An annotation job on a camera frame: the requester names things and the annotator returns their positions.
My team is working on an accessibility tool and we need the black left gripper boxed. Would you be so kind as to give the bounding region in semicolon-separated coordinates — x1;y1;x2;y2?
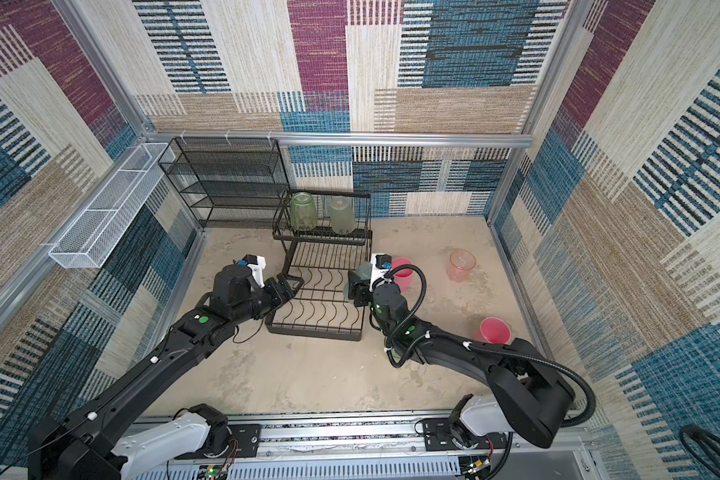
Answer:
233;272;305;327

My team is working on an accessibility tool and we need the pale frosted green cup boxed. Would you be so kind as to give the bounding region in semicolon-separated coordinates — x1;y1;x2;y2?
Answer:
328;196;356;236

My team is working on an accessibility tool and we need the teal frosted cup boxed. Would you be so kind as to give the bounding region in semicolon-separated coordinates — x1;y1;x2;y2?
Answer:
353;261;373;283

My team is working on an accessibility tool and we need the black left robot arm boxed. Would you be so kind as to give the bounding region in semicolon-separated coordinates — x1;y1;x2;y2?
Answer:
28;259;303;479

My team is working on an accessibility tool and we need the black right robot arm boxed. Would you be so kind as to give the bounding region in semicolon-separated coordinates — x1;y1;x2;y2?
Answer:
348;270;581;448

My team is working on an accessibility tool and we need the black two-tier dish rack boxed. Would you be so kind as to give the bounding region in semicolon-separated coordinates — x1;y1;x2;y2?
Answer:
265;190;372;341

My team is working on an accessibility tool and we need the black mesh shelf rack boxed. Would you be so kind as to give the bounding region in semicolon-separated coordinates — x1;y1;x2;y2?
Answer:
158;137;290;229

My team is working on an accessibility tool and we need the opaque pink cup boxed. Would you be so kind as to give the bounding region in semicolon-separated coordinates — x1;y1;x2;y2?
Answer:
391;257;414;292

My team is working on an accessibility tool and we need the clear pink cup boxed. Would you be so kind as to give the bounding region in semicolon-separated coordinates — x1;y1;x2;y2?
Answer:
447;249;477;282

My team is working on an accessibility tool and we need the pink cup near right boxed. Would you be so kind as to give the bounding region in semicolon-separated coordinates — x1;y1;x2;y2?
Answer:
476;317;512;344

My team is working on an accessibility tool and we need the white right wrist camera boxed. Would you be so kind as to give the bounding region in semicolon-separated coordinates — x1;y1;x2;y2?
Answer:
370;253;392;291

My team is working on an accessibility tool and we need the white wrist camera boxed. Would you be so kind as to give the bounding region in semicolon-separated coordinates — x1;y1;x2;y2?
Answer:
237;254;266;288
370;253;392;291

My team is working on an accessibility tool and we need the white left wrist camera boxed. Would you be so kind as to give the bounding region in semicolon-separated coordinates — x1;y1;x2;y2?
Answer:
237;254;266;288

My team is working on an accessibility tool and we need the black corrugated cable conduit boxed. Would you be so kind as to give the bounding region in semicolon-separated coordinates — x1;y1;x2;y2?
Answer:
383;263;598;480

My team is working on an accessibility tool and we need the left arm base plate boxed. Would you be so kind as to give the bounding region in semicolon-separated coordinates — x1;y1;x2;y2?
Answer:
176;424;262;461

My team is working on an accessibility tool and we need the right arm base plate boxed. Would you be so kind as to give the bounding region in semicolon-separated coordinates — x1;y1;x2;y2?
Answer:
413;418;508;452

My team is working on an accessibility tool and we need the aluminium front rail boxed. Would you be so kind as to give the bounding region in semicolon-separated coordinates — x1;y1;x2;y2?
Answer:
115;410;608;479

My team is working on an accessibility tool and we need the white wire mesh basket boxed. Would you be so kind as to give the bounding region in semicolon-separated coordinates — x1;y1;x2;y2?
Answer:
49;143;168;269

